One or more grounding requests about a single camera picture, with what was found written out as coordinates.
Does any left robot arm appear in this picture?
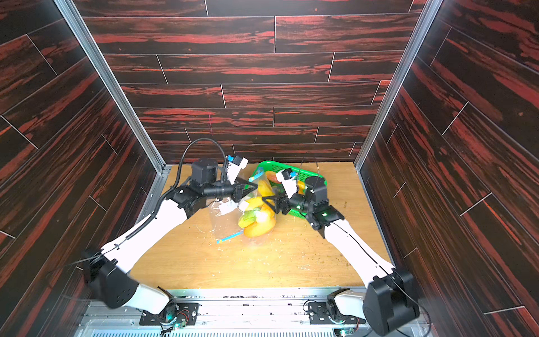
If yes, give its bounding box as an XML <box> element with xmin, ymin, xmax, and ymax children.
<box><xmin>83</xmin><ymin>156</ymin><xmax>257</xmax><ymax>322</ymax></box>

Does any left black cable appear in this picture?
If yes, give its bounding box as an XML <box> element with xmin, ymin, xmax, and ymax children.
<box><xmin>174</xmin><ymin>138</ymin><xmax>228</xmax><ymax>190</ymax></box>

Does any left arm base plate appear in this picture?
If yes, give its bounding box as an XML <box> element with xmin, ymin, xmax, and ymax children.
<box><xmin>139</xmin><ymin>302</ymin><xmax>200</xmax><ymax>329</ymax></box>

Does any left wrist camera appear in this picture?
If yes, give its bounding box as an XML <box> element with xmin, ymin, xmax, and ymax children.
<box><xmin>225</xmin><ymin>155</ymin><xmax>248</xmax><ymax>185</ymax></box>

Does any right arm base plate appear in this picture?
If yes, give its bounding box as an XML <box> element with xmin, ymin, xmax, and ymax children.
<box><xmin>303</xmin><ymin>300</ymin><xmax>366</xmax><ymax>325</ymax></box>

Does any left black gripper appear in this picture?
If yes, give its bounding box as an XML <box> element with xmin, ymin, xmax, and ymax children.
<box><xmin>201</xmin><ymin>176</ymin><xmax>256</xmax><ymax>204</ymax></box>

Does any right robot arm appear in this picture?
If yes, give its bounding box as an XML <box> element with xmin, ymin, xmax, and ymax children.
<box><xmin>270</xmin><ymin>169</ymin><xmax>421</xmax><ymax>336</ymax></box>

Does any aluminium front rail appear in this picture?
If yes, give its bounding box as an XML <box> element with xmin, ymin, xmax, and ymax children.
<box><xmin>75</xmin><ymin>287</ymin><xmax>430</xmax><ymax>337</ymax></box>

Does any green plastic basket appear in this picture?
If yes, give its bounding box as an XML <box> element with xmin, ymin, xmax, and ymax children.
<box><xmin>256</xmin><ymin>161</ymin><xmax>324</xmax><ymax>218</ymax></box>

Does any clear zip bag blue zipper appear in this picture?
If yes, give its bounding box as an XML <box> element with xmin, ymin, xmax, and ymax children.
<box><xmin>209</xmin><ymin>168</ymin><xmax>277</xmax><ymax>245</ymax></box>

